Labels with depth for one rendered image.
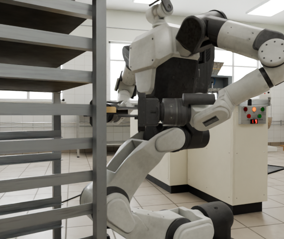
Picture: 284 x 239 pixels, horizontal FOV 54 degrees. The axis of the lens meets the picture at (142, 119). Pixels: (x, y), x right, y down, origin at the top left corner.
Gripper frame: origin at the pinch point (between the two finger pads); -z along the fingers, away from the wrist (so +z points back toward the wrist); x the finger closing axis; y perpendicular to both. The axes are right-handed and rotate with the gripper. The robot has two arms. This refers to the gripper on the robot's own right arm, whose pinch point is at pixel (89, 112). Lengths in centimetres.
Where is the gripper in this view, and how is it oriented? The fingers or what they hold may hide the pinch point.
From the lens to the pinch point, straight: 116.2
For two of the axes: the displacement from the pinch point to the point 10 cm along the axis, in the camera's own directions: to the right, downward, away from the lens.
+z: 4.8, -0.1, 8.8
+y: 8.8, 0.1, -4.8
